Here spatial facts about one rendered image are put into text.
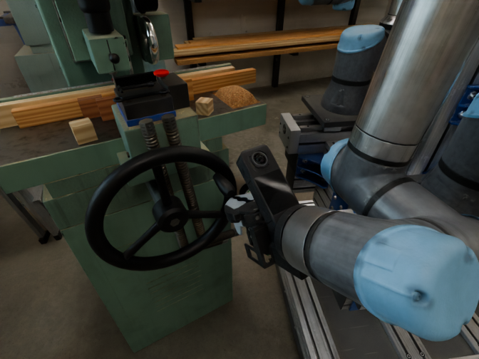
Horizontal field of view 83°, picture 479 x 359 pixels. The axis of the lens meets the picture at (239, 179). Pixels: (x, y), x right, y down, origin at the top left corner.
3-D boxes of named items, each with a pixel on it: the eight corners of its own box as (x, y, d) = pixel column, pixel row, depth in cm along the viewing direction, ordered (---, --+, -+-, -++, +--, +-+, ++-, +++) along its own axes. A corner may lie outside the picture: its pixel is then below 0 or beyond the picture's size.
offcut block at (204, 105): (202, 109, 69) (200, 96, 67) (214, 110, 69) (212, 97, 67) (196, 114, 67) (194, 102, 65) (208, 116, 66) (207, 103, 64)
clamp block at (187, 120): (133, 173, 53) (121, 132, 47) (120, 142, 62) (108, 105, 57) (204, 152, 59) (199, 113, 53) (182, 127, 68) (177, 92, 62)
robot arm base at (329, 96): (355, 96, 98) (363, 67, 92) (376, 114, 86) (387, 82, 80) (314, 97, 96) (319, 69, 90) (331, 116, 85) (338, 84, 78)
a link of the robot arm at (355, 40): (323, 72, 88) (332, 24, 79) (357, 68, 92) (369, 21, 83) (348, 83, 79) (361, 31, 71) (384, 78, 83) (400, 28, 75)
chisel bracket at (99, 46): (100, 82, 60) (88, 39, 55) (93, 65, 70) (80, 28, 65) (135, 76, 63) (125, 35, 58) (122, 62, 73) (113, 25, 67)
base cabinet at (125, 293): (132, 355, 105) (55, 233, 62) (107, 248, 145) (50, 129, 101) (234, 300, 123) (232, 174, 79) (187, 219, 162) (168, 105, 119)
